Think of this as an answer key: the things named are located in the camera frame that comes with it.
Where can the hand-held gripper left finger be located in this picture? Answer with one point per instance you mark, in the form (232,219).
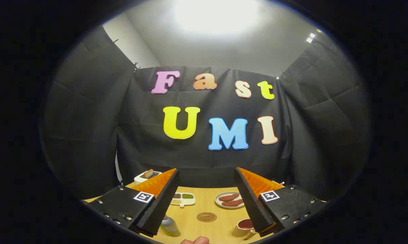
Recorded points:
(159,206)

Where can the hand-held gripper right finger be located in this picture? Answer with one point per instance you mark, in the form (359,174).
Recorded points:
(253,203)

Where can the silver bottle with green label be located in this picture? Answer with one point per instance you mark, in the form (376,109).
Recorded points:
(171,227)

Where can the round wooden coaster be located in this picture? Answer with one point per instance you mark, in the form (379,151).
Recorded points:
(206,217)

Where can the brown meat piece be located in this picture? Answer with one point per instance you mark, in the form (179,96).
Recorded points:
(228,197)
(232,203)

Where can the white divided dish with beans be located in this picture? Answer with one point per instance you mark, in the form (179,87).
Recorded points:
(183,203)

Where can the wooden table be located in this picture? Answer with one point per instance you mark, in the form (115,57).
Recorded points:
(220,211)

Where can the white toaster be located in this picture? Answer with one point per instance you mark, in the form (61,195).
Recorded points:
(140,178)

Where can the toast slice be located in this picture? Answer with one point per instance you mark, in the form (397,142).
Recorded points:
(148,173)

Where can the white round plate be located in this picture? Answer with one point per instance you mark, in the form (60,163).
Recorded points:
(217,202)

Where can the black backdrop cloth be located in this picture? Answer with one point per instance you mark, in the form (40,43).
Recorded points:
(207,159)

